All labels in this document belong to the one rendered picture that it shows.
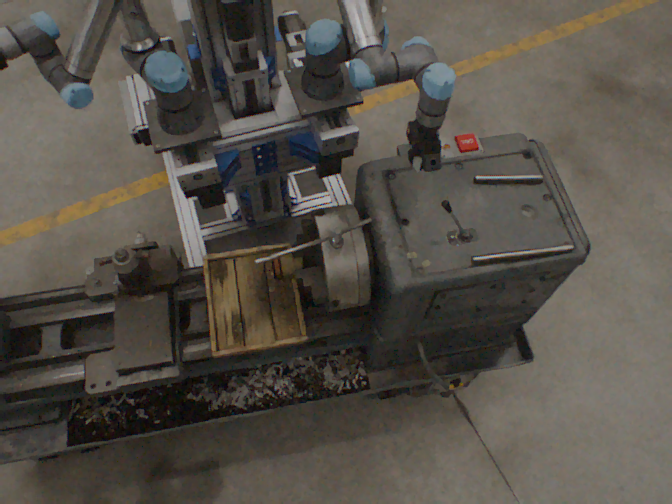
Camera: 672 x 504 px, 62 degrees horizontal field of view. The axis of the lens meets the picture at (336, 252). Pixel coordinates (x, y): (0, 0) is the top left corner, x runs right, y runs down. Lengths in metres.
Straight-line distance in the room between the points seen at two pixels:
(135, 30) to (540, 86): 2.72
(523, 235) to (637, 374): 1.57
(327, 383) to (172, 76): 1.16
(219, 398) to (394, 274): 0.90
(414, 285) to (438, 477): 1.32
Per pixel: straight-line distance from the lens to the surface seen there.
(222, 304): 1.88
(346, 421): 2.65
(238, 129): 2.03
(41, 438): 2.31
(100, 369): 1.89
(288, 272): 1.66
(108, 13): 1.61
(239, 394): 2.08
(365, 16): 1.46
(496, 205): 1.67
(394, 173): 1.67
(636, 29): 4.59
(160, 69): 1.81
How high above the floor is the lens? 2.59
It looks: 62 degrees down
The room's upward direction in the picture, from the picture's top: 3 degrees clockwise
